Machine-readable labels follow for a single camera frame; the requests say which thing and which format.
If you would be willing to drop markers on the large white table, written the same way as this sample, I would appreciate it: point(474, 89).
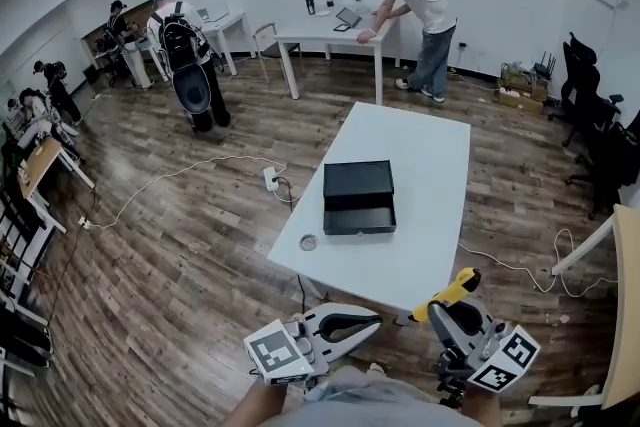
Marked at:
point(425, 175)

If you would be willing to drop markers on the light wooden desk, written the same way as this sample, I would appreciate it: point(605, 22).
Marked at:
point(627, 275)

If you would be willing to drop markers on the black drawer box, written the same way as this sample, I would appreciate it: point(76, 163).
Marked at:
point(357, 180)

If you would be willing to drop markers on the black metal rack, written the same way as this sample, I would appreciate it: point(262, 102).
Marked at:
point(20, 235)

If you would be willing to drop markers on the person's grey shirt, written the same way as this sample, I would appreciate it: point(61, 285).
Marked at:
point(370, 402)

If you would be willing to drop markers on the small wooden top desk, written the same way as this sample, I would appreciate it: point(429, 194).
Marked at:
point(37, 162)

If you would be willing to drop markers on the white desk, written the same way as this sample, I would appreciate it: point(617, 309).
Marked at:
point(140, 60)
point(310, 32)
point(230, 22)

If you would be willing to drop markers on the black bottle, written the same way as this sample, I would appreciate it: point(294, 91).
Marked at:
point(310, 6)

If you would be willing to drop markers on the black office chair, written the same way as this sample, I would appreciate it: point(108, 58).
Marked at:
point(610, 160)
point(582, 75)

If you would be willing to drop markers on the person's right forearm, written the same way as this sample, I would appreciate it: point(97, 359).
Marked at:
point(482, 410)

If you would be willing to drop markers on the white power strip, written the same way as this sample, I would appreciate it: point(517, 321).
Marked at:
point(270, 179)

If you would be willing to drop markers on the grey tablet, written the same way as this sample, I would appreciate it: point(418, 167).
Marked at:
point(347, 17)

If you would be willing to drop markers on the black router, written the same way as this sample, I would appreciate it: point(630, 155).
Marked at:
point(542, 69)

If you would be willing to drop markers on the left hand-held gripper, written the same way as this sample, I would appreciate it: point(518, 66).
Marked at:
point(275, 352)

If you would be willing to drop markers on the person's left forearm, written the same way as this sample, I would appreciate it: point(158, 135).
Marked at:
point(255, 402)

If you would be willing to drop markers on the wooden chair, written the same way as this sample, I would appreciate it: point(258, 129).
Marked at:
point(272, 47)

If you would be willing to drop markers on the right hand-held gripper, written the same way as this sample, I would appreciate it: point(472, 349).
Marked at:
point(520, 349)

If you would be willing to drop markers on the yellow utility knife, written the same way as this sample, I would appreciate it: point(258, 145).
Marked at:
point(460, 287)

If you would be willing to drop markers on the small white floor socket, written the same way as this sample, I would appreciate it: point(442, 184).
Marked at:
point(84, 223)

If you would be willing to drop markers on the person's light shoe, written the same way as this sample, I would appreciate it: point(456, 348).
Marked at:
point(376, 369)

